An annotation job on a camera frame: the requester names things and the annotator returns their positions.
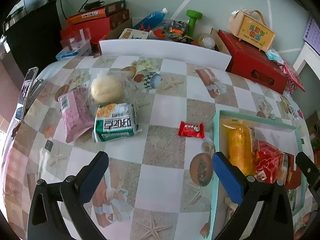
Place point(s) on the orange flat box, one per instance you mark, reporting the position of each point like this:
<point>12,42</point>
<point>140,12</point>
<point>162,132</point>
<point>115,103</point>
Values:
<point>97,13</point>

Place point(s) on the red box at back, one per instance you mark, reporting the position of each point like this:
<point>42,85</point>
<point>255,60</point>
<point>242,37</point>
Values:
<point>99,27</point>

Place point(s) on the red candy packet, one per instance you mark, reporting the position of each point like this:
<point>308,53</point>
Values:
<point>191,130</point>

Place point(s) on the smartphone on stand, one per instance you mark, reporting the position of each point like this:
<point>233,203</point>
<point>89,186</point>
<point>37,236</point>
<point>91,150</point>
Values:
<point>24,93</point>

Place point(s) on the beige carry box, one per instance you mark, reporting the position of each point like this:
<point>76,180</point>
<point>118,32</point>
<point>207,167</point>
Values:
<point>251,27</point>

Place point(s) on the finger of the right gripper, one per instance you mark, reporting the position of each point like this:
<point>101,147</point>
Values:
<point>311,172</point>

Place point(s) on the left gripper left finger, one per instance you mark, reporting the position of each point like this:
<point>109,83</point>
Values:
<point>45,220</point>

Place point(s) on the small clear bottle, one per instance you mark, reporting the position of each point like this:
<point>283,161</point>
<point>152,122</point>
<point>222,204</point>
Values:
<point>206,41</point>

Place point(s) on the green white snack packet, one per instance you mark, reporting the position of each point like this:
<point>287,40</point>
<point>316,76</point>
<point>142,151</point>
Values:
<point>114,121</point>

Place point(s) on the blue water bottle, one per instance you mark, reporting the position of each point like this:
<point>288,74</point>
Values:
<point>151,21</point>

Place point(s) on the green dumbbell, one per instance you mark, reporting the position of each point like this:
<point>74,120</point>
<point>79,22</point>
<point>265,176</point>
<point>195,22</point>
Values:
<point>193,17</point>

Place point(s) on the orange yellow cake packet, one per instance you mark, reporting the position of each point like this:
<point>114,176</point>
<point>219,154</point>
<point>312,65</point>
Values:
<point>240,145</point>

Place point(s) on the large red gift box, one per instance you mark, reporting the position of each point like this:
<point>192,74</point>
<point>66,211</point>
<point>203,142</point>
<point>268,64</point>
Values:
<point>250,63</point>

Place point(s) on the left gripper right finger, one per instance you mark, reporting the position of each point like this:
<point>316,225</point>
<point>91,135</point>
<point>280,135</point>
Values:
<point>275,217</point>

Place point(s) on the pink snack bag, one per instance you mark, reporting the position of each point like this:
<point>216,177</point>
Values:
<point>75,113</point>

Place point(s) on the round bun in wrapper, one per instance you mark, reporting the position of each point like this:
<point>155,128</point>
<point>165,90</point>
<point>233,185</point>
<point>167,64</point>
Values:
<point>107,89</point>

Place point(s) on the white foam board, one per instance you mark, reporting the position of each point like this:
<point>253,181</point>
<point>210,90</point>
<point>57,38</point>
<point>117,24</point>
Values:
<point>166,50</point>

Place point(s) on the red snack bag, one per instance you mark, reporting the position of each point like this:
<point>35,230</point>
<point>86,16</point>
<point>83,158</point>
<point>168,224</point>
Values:
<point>271,163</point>

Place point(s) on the toy pile in box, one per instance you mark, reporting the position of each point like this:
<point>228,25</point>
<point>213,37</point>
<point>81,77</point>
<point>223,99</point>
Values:
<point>176,31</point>

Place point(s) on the white card box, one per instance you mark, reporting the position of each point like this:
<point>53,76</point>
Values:
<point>129,33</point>

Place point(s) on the black cabinet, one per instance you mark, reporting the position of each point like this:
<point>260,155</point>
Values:
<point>32,30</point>

